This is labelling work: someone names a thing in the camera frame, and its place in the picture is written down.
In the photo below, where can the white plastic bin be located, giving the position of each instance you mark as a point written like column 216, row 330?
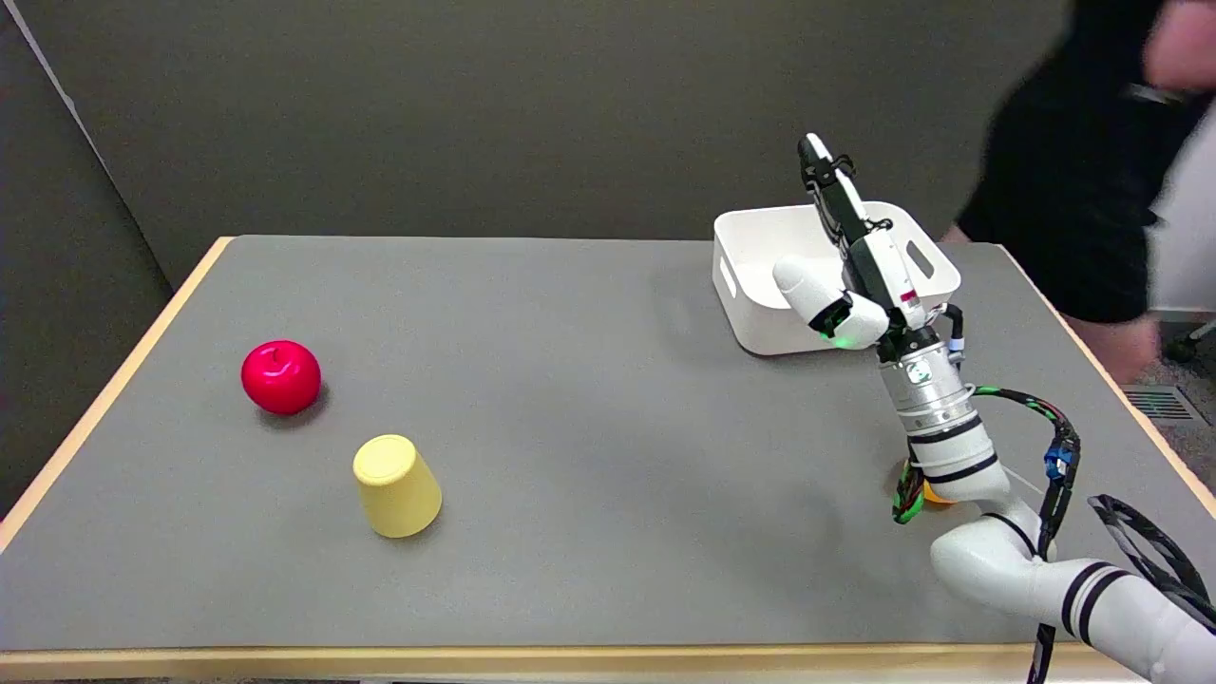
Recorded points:
column 760, row 304

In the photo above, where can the red toy apple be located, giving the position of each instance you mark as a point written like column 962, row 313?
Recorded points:
column 281, row 377

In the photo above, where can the orange rubber duck toy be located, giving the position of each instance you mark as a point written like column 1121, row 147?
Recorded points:
column 937, row 495

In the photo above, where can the metal floor vent grille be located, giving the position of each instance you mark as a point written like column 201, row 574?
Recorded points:
column 1160, row 404

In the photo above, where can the black chair caster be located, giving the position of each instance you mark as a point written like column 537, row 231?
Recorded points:
column 1184, row 347

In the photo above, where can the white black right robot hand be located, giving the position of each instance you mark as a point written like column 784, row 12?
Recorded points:
column 879, row 266

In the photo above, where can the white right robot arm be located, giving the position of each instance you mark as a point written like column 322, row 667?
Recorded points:
column 950, row 446

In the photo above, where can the yellow plastic cup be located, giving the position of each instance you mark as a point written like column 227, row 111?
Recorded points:
column 397, row 489

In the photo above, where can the person in black clothes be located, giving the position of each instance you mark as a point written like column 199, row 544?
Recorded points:
column 1073, row 161

